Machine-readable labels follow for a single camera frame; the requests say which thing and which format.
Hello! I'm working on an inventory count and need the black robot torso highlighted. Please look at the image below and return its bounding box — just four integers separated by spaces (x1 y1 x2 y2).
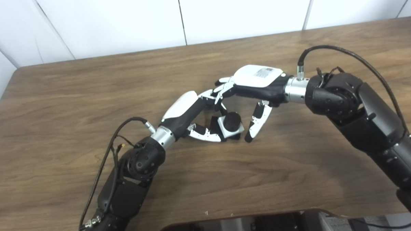
154 205 411 231

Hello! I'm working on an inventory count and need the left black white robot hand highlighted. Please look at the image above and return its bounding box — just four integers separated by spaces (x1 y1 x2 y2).
160 89 227 145

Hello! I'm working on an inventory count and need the right thin black wrist wire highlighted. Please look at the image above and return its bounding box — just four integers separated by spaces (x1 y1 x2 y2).
315 66 345 80

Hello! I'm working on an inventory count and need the black peg with square base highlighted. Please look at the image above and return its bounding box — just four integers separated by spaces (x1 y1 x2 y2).
209 111 243 141

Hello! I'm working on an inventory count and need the white square piece with hole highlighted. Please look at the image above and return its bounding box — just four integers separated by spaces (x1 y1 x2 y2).
217 114 245 139

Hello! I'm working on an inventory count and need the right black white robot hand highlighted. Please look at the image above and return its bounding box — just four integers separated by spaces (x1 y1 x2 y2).
212 63 294 145

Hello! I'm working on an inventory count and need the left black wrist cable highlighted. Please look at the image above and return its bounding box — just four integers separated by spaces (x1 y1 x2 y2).
74 116 160 231

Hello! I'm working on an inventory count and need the left thin wire yellow connector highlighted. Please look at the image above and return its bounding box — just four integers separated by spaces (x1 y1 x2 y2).
110 133 137 167

